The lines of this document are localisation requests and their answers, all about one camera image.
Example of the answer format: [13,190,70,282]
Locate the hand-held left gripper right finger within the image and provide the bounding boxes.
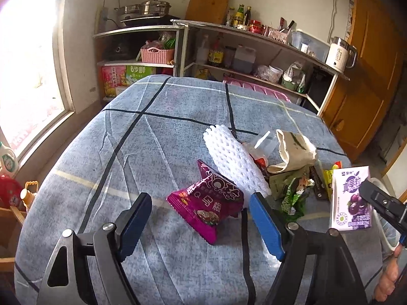
[250,192,369,305]

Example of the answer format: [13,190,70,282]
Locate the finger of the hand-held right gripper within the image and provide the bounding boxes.
[359,178,407,229]

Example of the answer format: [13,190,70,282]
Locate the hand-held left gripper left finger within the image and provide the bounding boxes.
[36,192,153,305]

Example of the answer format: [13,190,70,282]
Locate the purple juice carton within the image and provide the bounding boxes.
[329,166,372,232]

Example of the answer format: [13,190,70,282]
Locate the yellow wrapper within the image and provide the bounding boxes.
[323,162,343,194]

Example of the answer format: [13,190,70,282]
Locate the purple snack packet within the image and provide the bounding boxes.
[166,159,245,246]

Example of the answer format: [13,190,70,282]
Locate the beige paper bag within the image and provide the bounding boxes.
[266,129,318,175]

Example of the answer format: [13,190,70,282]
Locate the white foam fruit net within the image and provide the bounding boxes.
[203,123,272,197]

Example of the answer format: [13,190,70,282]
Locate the person's right hand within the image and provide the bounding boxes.
[373,245,407,304]

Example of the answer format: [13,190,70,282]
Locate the green snack wrapper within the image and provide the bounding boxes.
[280,178,315,223]

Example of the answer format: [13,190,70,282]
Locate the olive green packet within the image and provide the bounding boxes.
[269,172,299,201]

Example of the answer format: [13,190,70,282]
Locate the brown stick wrapper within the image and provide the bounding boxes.
[309,165,328,201]

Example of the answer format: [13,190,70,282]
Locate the blue-grey checked blanket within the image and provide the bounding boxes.
[14,74,387,305]

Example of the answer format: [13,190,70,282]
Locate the clear plastic bag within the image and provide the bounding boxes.
[243,130,279,161]

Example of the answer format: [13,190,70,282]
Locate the yellow capped bottle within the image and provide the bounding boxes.
[20,181,39,212]

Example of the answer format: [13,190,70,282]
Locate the wooden crate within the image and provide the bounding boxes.
[0,206,27,272]

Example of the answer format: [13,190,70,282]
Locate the red bottle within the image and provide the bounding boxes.
[0,175,23,208]

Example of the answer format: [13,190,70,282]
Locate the wooden door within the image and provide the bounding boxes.
[318,0,407,162]

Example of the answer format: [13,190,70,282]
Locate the storage box with pink lid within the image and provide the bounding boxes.
[223,76,291,104]

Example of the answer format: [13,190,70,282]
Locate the white detergent bottle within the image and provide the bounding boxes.
[0,141,20,178]

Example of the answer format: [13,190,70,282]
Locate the green bowl with bags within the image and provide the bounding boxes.
[281,64,306,93]

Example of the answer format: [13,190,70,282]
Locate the pink cardboard box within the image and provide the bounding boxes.
[102,66,128,98]

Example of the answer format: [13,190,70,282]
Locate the cream electric kettle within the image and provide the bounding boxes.
[325,36,358,73]

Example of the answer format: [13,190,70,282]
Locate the green cardboard box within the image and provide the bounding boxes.
[125,65,156,86]

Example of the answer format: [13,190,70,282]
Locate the yellow oil bottle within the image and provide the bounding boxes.
[195,68,218,81]

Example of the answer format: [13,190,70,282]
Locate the grey plastic jerrycan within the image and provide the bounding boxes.
[234,45,256,73]

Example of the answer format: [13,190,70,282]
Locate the clear plastic storage box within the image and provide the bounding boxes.
[291,30,331,62]

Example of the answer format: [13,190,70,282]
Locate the pink woven basket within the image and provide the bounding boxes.
[140,47,175,64]

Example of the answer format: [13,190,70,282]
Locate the black rice cooker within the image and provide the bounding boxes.
[105,40,134,61]

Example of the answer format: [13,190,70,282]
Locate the sauce bottle with yellow label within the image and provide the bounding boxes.
[208,33,225,67]

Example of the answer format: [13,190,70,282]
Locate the clear plastic bottle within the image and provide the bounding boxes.
[197,35,210,66]

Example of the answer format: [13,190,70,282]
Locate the long white metal shelf rack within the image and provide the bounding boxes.
[172,19,350,115]

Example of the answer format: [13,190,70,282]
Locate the pink utensil holder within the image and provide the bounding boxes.
[269,17,296,43]

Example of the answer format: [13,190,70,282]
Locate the small white metal shelf rack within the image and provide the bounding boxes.
[93,25,185,102]

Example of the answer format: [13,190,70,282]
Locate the window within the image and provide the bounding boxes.
[0,0,80,162]

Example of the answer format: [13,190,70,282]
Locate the black induction cooker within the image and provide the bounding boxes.
[119,15,180,27]

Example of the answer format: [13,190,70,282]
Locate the steel pan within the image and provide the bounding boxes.
[114,4,142,20]

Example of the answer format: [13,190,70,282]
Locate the steel steamer pot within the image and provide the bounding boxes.
[140,0,172,16]

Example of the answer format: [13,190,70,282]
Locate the wooden cutting board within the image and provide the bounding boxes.
[185,0,232,25]

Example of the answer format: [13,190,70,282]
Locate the wall calendar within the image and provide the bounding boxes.
[345,0,355,42]

